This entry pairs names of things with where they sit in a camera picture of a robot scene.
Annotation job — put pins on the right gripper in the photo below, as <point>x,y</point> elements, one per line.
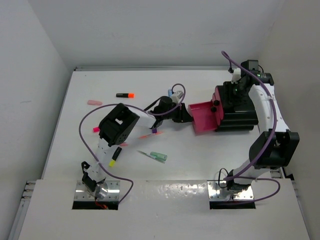
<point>238,82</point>

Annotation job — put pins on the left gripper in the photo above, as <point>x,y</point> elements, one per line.
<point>182,115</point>

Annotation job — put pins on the black pink drawer organizer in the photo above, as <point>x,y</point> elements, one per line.
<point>228,110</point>

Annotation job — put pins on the orange clear pen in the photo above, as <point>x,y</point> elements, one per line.
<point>150,135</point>

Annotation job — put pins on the pink black highlighter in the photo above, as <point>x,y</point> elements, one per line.
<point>96,129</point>

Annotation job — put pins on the red clear pen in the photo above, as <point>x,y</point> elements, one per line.
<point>123,144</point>

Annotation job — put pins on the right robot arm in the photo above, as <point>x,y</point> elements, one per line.
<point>276,144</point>

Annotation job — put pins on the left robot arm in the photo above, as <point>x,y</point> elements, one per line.
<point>117,125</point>

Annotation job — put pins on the green correction tape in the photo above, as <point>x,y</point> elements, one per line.
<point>158,155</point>

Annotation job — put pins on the orange black highlighter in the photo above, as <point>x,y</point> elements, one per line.
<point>125,95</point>

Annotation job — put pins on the yellow black highlighter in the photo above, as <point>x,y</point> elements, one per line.
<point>115,157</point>

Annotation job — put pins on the pink correction tape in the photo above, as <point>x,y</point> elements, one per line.
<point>94,103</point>

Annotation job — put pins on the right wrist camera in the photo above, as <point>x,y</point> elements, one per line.
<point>236,74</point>

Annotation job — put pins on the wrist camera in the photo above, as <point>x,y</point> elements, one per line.
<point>178,95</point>
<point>236,74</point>

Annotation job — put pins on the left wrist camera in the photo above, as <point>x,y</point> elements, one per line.
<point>178,95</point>

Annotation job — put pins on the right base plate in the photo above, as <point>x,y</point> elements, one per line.
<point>220,193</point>

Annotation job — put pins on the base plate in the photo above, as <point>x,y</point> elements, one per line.
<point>107,191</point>
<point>220,193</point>

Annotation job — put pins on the left base plate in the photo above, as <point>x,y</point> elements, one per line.
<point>107,191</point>

